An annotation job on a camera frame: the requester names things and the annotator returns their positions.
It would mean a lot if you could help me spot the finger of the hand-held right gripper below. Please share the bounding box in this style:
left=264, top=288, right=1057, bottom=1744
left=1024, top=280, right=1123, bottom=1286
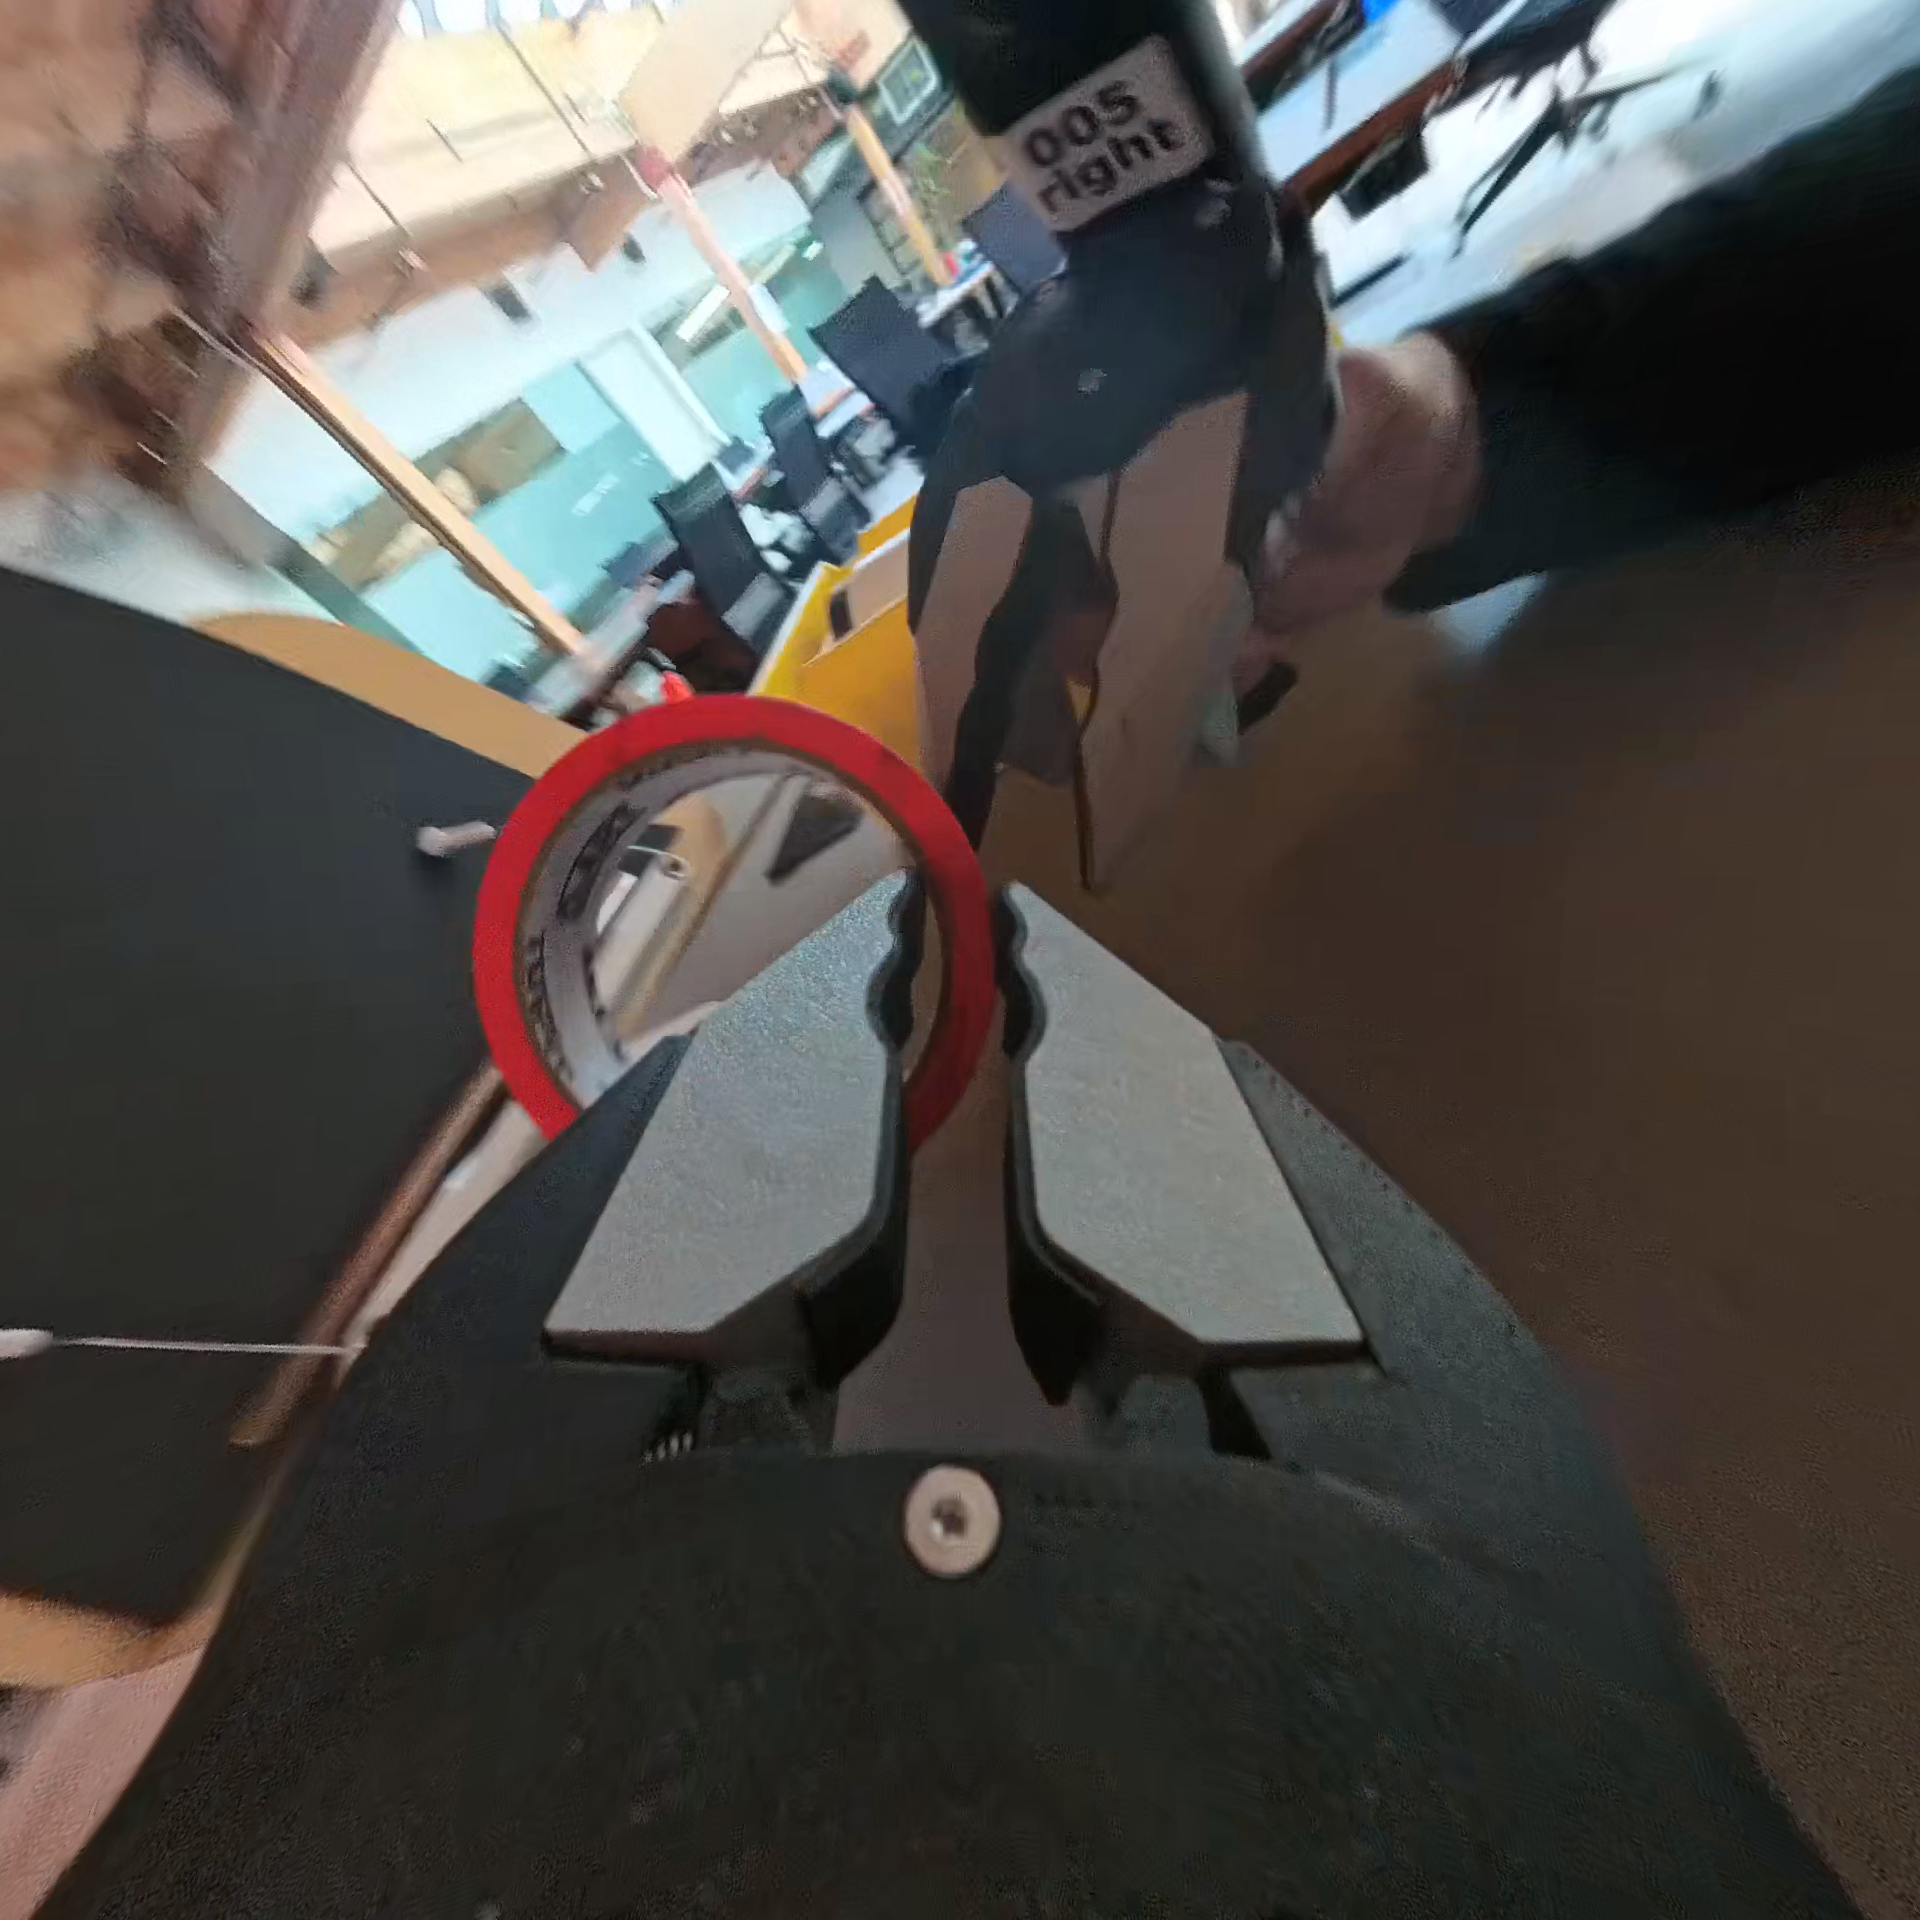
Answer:
left=907, top=477, right=1058, bottom=846
left=1067, top=386, right=1259, bottom=888

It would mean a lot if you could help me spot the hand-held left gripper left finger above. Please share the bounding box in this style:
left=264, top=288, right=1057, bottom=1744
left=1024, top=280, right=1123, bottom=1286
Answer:
left=545, top=873, right=921, bottom=1390

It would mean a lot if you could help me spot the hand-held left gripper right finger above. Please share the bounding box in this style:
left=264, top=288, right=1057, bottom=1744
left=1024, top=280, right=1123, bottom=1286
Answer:
left=989, top=882, right=1369, bottom=1404

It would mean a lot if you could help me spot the yellow plastic bin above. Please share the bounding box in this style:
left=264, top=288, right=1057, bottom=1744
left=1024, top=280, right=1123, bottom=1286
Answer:
left=754, top=492, right=928, bottom=769

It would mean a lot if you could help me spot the red tape roll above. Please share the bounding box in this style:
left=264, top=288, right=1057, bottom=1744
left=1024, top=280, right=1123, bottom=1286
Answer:
left=468, top=693, right=998, bottom=1150

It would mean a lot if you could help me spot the person's right hand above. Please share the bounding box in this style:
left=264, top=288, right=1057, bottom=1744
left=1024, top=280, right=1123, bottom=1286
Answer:
left=1232, top=326, right=1483, bottom=710

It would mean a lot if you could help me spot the black office chair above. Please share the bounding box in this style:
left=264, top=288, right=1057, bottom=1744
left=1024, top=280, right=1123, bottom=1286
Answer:
left=961, top=182, right=1070, bottom=300
left=808, top=274, right=963, bottom=440
left=649, top=462, right=798, bottom=662
left=754, top=386, right=875, bottom=559

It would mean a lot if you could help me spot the black wooden book stand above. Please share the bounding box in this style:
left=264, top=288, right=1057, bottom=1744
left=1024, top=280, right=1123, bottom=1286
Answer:
left=0, top=562, right=605, bottom=1688

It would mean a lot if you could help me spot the wooden window post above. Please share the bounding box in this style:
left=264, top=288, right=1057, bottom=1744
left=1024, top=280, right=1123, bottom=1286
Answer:
left=246, top=326, right=590, bottom=662

